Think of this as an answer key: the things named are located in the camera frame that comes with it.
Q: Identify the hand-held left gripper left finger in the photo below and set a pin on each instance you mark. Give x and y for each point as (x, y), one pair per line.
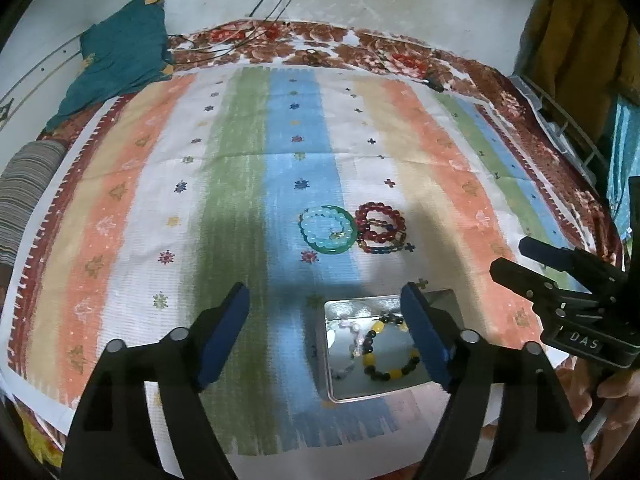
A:
(222, 335)

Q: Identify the small black charger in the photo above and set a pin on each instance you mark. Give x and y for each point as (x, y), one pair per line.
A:
(434, 82)

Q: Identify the green jade bangle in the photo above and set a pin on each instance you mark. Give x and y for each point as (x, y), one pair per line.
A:
(320, 248)

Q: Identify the teal cloth with yellow trim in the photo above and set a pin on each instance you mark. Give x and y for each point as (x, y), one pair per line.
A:
(115, 55)

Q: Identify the silver metal tin box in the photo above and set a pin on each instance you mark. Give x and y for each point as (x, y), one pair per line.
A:
(395, 387)

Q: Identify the colourful striped cloth mat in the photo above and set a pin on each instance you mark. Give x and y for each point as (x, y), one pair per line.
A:
(240, 160)

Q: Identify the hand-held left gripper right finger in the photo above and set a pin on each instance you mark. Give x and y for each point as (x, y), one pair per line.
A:
(425, 335)

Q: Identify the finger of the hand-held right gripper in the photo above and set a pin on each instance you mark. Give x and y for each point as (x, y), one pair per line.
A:
(525, 280)
(565, 259)

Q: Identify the person's right hand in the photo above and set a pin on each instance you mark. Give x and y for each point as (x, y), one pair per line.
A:
(622, 395)

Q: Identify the yellow hanging garment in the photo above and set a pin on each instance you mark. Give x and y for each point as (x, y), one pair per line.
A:
(575, 35)

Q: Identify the teal patterned curtain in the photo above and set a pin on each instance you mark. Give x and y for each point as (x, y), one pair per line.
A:
(625, 150)

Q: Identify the white plastic basket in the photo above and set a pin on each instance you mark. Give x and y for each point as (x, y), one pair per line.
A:
(560, 120)

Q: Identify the grey striped pillow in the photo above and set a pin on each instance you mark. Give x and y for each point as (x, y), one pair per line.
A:
(25, 185)

